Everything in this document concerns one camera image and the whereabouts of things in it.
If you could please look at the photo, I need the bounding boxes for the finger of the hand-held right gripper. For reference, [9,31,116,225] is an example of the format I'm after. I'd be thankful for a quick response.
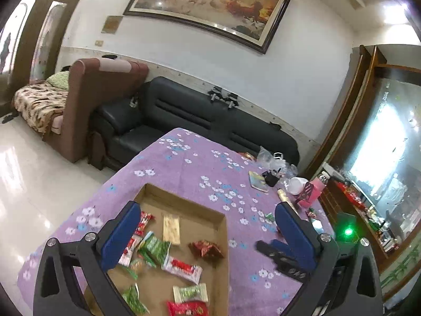
[256,240,310,283]

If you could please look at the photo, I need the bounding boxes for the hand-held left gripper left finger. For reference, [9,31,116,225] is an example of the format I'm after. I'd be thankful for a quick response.
[33,201,141,316]

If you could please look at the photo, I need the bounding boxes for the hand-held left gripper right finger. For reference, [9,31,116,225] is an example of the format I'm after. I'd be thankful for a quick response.
[275,202,385,316]

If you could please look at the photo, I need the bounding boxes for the red and white snack packet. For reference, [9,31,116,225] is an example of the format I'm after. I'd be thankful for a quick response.
[118,235,140,268]
[161,255,203,284]

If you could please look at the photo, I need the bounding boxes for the red striped snack packet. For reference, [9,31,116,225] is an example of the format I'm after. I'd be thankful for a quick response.
[135,211,155,237]

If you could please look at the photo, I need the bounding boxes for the beige wafer packet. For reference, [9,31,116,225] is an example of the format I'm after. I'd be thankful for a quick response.
[162,214,181,246]

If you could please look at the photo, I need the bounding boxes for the dark red packet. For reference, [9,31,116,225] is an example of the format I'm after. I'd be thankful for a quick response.
[188,240,224,262]

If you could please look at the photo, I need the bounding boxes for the shallow cardboard box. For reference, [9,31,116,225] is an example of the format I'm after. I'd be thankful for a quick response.
[84,182,230,316]

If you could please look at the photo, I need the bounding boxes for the green and white snack packet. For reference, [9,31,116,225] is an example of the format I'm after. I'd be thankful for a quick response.
[173,283,209,303]

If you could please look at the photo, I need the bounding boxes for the group of small bottles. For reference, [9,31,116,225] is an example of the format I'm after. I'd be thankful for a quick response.
[320,168,395,254]

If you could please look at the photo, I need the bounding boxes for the green packet with orange snack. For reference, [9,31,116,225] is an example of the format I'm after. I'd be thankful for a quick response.
[127,258,148,280]

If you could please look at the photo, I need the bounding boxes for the gold tube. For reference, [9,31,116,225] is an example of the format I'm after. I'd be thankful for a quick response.
[277,189,298,209]

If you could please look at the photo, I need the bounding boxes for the dark red grid stand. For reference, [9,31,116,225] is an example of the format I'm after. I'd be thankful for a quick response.
[295,182,313,209]

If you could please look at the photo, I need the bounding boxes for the pink box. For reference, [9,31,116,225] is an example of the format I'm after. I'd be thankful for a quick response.
[304,176,326,208]

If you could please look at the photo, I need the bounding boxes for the small black object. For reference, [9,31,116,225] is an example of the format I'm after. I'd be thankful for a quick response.
[262,169,280,186]

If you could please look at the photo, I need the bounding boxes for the crumpled green snack packet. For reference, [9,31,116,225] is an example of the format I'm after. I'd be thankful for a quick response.
[122,283,150,316]

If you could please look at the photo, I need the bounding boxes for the gold booklet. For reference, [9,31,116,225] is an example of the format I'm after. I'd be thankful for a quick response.
[248,170,268,191]

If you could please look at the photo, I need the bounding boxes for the clear plastic bag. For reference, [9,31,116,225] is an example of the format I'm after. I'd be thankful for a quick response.
[257,146,298,178]

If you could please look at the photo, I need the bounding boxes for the purple floral blanket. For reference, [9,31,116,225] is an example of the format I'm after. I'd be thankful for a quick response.
[16,127,333,316]

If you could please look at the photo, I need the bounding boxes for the wooden glass cabinet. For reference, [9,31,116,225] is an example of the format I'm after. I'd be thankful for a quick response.
[303,44,421,303]

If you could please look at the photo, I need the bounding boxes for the red packet with round label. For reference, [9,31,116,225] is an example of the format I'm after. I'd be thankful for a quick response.
[166,299,210,316]

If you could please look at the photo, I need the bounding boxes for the brown armchair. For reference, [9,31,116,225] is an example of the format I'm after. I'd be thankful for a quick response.
[43,57,150,163]

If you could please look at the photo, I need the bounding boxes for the black leather sofa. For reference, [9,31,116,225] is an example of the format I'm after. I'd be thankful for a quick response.
[87,76,300,172]

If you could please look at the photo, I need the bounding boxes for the black metal device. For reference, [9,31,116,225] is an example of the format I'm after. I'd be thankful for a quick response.
[224,92,240,109]
[207,86,225,102]

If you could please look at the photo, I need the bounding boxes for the brown patterned blanket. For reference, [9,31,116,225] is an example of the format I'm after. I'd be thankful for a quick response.
[13,84,69,135]

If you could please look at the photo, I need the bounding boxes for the green pillow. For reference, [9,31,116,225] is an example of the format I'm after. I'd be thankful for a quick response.
[46,71,71,91]

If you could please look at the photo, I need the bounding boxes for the wooden glass doors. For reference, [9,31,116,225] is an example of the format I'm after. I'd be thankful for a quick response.
[0,0,96,116]

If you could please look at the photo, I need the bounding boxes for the framed horse painting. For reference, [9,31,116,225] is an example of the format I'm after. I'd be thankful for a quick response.
[123,0,292,55]

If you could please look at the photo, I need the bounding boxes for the beige wall plaque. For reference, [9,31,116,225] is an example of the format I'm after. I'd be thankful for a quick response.
[101,15,123,34]

